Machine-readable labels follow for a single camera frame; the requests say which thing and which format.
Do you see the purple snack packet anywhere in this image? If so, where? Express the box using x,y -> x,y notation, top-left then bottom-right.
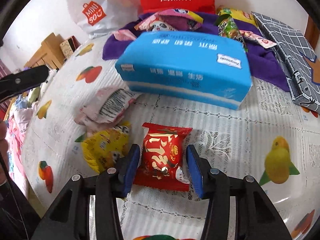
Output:
152,8 -> 204,32

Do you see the red gold snack packet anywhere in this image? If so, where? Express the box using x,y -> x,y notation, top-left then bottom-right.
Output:
133,122 -> 193,192

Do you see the grey grid pattern box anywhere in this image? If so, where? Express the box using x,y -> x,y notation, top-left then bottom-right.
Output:
251,11 -> 320,112

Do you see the small patterned box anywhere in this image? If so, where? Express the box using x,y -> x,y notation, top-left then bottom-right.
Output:
59,36 -> 82,58

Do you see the yellow crinkled snack packet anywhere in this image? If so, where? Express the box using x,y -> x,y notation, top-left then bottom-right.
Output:
81,121 -> 132,174

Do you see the pink panda snack packet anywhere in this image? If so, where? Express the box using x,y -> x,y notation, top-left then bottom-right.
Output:
134,14 -> 175,33
96,85 -> 141,123
74,104 -> 120,132

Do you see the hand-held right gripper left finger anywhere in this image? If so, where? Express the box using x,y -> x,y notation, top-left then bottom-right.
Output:
31,144 -> 141,240

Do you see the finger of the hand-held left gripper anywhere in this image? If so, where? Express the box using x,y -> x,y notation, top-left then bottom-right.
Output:
0,66 -> 50,103

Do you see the red white snack packet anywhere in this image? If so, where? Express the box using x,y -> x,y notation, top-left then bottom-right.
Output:
254,37 -> 278,49
239,29 -> 262,41

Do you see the pink printed blanket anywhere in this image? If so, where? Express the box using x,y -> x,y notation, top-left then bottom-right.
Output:
4,90 -> 34,198

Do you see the fruit print lace tablecloth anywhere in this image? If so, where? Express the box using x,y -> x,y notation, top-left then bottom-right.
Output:
21,34 -> 320,240

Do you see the plain pink snack packet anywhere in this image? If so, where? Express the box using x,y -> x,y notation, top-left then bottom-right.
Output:
114,29 -> 138,42

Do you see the green snack packet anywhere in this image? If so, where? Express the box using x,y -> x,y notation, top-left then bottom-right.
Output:
217,15 -> 248,52

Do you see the white plastic bag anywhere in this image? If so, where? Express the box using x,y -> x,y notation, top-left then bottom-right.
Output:
60,0 -> 140,39

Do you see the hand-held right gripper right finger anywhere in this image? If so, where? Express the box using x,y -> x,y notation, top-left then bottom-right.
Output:
185,144 -> 293,240

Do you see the blue tissue pack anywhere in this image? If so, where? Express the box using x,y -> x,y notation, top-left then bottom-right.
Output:
115,31 -> 252,110

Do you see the purple towel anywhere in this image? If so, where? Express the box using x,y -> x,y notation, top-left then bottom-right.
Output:
102,11 -> 290,92

